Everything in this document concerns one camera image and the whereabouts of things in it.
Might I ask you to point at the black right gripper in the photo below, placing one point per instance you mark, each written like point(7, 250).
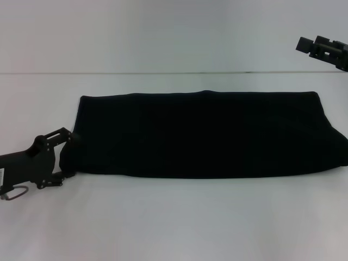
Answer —
point(334, 55)

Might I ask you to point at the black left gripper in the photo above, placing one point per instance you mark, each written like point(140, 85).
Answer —
point(27, 163)

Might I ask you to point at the black shirt with FREE print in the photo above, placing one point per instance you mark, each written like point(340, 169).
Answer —
point(204, 136)

